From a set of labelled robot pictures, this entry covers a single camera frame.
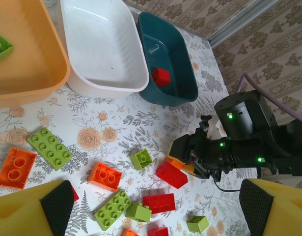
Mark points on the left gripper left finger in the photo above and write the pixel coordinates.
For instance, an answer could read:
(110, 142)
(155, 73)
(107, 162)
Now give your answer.
(20, 214)

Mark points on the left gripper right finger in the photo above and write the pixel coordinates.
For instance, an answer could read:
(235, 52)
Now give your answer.
(283, 211)

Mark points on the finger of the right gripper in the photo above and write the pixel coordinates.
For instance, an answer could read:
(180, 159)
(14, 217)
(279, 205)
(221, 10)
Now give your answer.
(183, 148)
(191, 169)

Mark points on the orange lego brick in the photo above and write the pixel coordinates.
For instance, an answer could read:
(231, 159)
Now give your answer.
(105, 176)
(130, 233)
(15, 169)
(177, 163)

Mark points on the small green lego brick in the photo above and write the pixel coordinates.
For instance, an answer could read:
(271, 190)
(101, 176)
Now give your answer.
(141, 159)
(139, 213)
(197, 224)

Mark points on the small red lego brick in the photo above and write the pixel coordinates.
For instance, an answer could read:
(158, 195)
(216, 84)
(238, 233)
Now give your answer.
(158, 232)

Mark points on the long green lego brick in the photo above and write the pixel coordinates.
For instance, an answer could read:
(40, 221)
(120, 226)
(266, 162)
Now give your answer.
(50, 148)
(112, 212)

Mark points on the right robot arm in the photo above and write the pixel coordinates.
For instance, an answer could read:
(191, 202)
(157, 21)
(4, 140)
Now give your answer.
(296, 142)

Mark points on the long red lego brick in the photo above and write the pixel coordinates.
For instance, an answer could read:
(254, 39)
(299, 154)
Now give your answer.
(159, 203)

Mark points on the teal plastic bin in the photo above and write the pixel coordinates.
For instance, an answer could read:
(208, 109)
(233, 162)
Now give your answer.
(170, 49)

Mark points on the white plastic bin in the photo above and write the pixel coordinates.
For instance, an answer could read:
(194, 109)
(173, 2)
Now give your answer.
(101, 44)

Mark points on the peach plastic bin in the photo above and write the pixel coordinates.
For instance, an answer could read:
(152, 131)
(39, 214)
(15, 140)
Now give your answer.
(30, 73)

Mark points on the aluminium corner post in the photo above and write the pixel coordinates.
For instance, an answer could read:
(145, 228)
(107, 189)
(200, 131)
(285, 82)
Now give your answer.
(239, 23)

